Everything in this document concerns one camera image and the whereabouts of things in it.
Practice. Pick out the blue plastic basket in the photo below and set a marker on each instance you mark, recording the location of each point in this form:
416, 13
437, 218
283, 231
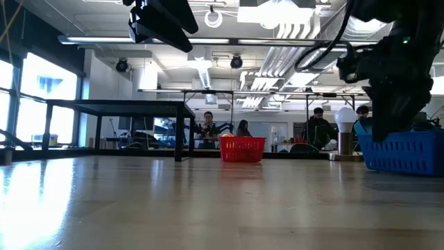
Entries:
402, 156

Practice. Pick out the black hanging ceiling lamp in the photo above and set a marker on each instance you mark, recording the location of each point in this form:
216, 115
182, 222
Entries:
236, 62
121, 65

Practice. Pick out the black background workstation frame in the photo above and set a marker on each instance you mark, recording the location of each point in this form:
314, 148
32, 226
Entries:
243, 91

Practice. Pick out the black aluminium table frame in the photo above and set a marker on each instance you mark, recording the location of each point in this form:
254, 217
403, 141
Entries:
52, 153

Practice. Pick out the person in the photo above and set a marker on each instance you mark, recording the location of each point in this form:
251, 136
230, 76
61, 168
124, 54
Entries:
208, 130
142, 136
362, 111
317, 130
243, 129

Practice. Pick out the black background robot arm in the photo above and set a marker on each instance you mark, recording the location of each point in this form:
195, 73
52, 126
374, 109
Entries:
225, 127

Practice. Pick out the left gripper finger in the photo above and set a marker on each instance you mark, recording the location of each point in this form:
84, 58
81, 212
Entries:
177, 15
163, 33

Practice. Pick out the table lamp with white bulb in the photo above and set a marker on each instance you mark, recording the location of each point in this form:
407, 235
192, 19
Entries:
345, 118

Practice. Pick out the red plastic basket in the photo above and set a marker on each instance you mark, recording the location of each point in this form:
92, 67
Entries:
243, 149

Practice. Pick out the black perforated metal shelf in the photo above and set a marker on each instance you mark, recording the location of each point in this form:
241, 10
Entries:
121, 107

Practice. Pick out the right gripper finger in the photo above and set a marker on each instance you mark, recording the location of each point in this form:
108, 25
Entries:
399, 114

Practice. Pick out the long ceiling light bar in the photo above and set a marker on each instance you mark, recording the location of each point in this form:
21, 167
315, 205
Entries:
104, 39

